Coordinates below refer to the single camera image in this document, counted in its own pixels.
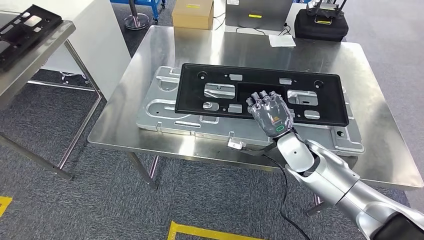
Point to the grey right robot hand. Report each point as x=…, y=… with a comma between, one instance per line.
x=271, y=116

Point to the black plastic plate bracket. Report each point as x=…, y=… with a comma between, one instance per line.
x=49, y=23
x=188, y=99

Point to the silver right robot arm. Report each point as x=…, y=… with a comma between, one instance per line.
x=331, y=182

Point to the stainless steel workbench table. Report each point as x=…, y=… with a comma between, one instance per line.
x=381, y=99

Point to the aluminium fixture plate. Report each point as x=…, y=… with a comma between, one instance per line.
x=215, y=129

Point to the white paper sheet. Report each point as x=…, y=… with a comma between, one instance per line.
x=281, y=40

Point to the black soft bag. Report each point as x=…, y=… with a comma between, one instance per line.
x=318, y=31

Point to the grey metal case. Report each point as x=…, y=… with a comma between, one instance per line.
x=238, y=16

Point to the brown cardboard box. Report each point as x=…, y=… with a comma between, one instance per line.
x=192, y=16

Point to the blue metal cart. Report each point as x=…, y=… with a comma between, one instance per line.
x=154, y=6

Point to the white cabinet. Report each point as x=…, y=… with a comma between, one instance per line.
x=96, y=43

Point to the chrome stool base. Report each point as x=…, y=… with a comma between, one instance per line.
x=66, y=78

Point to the stainless steel side table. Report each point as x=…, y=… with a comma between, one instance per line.
x=20, y=81

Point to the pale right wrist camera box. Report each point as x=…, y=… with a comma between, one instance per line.
x=235, y=144

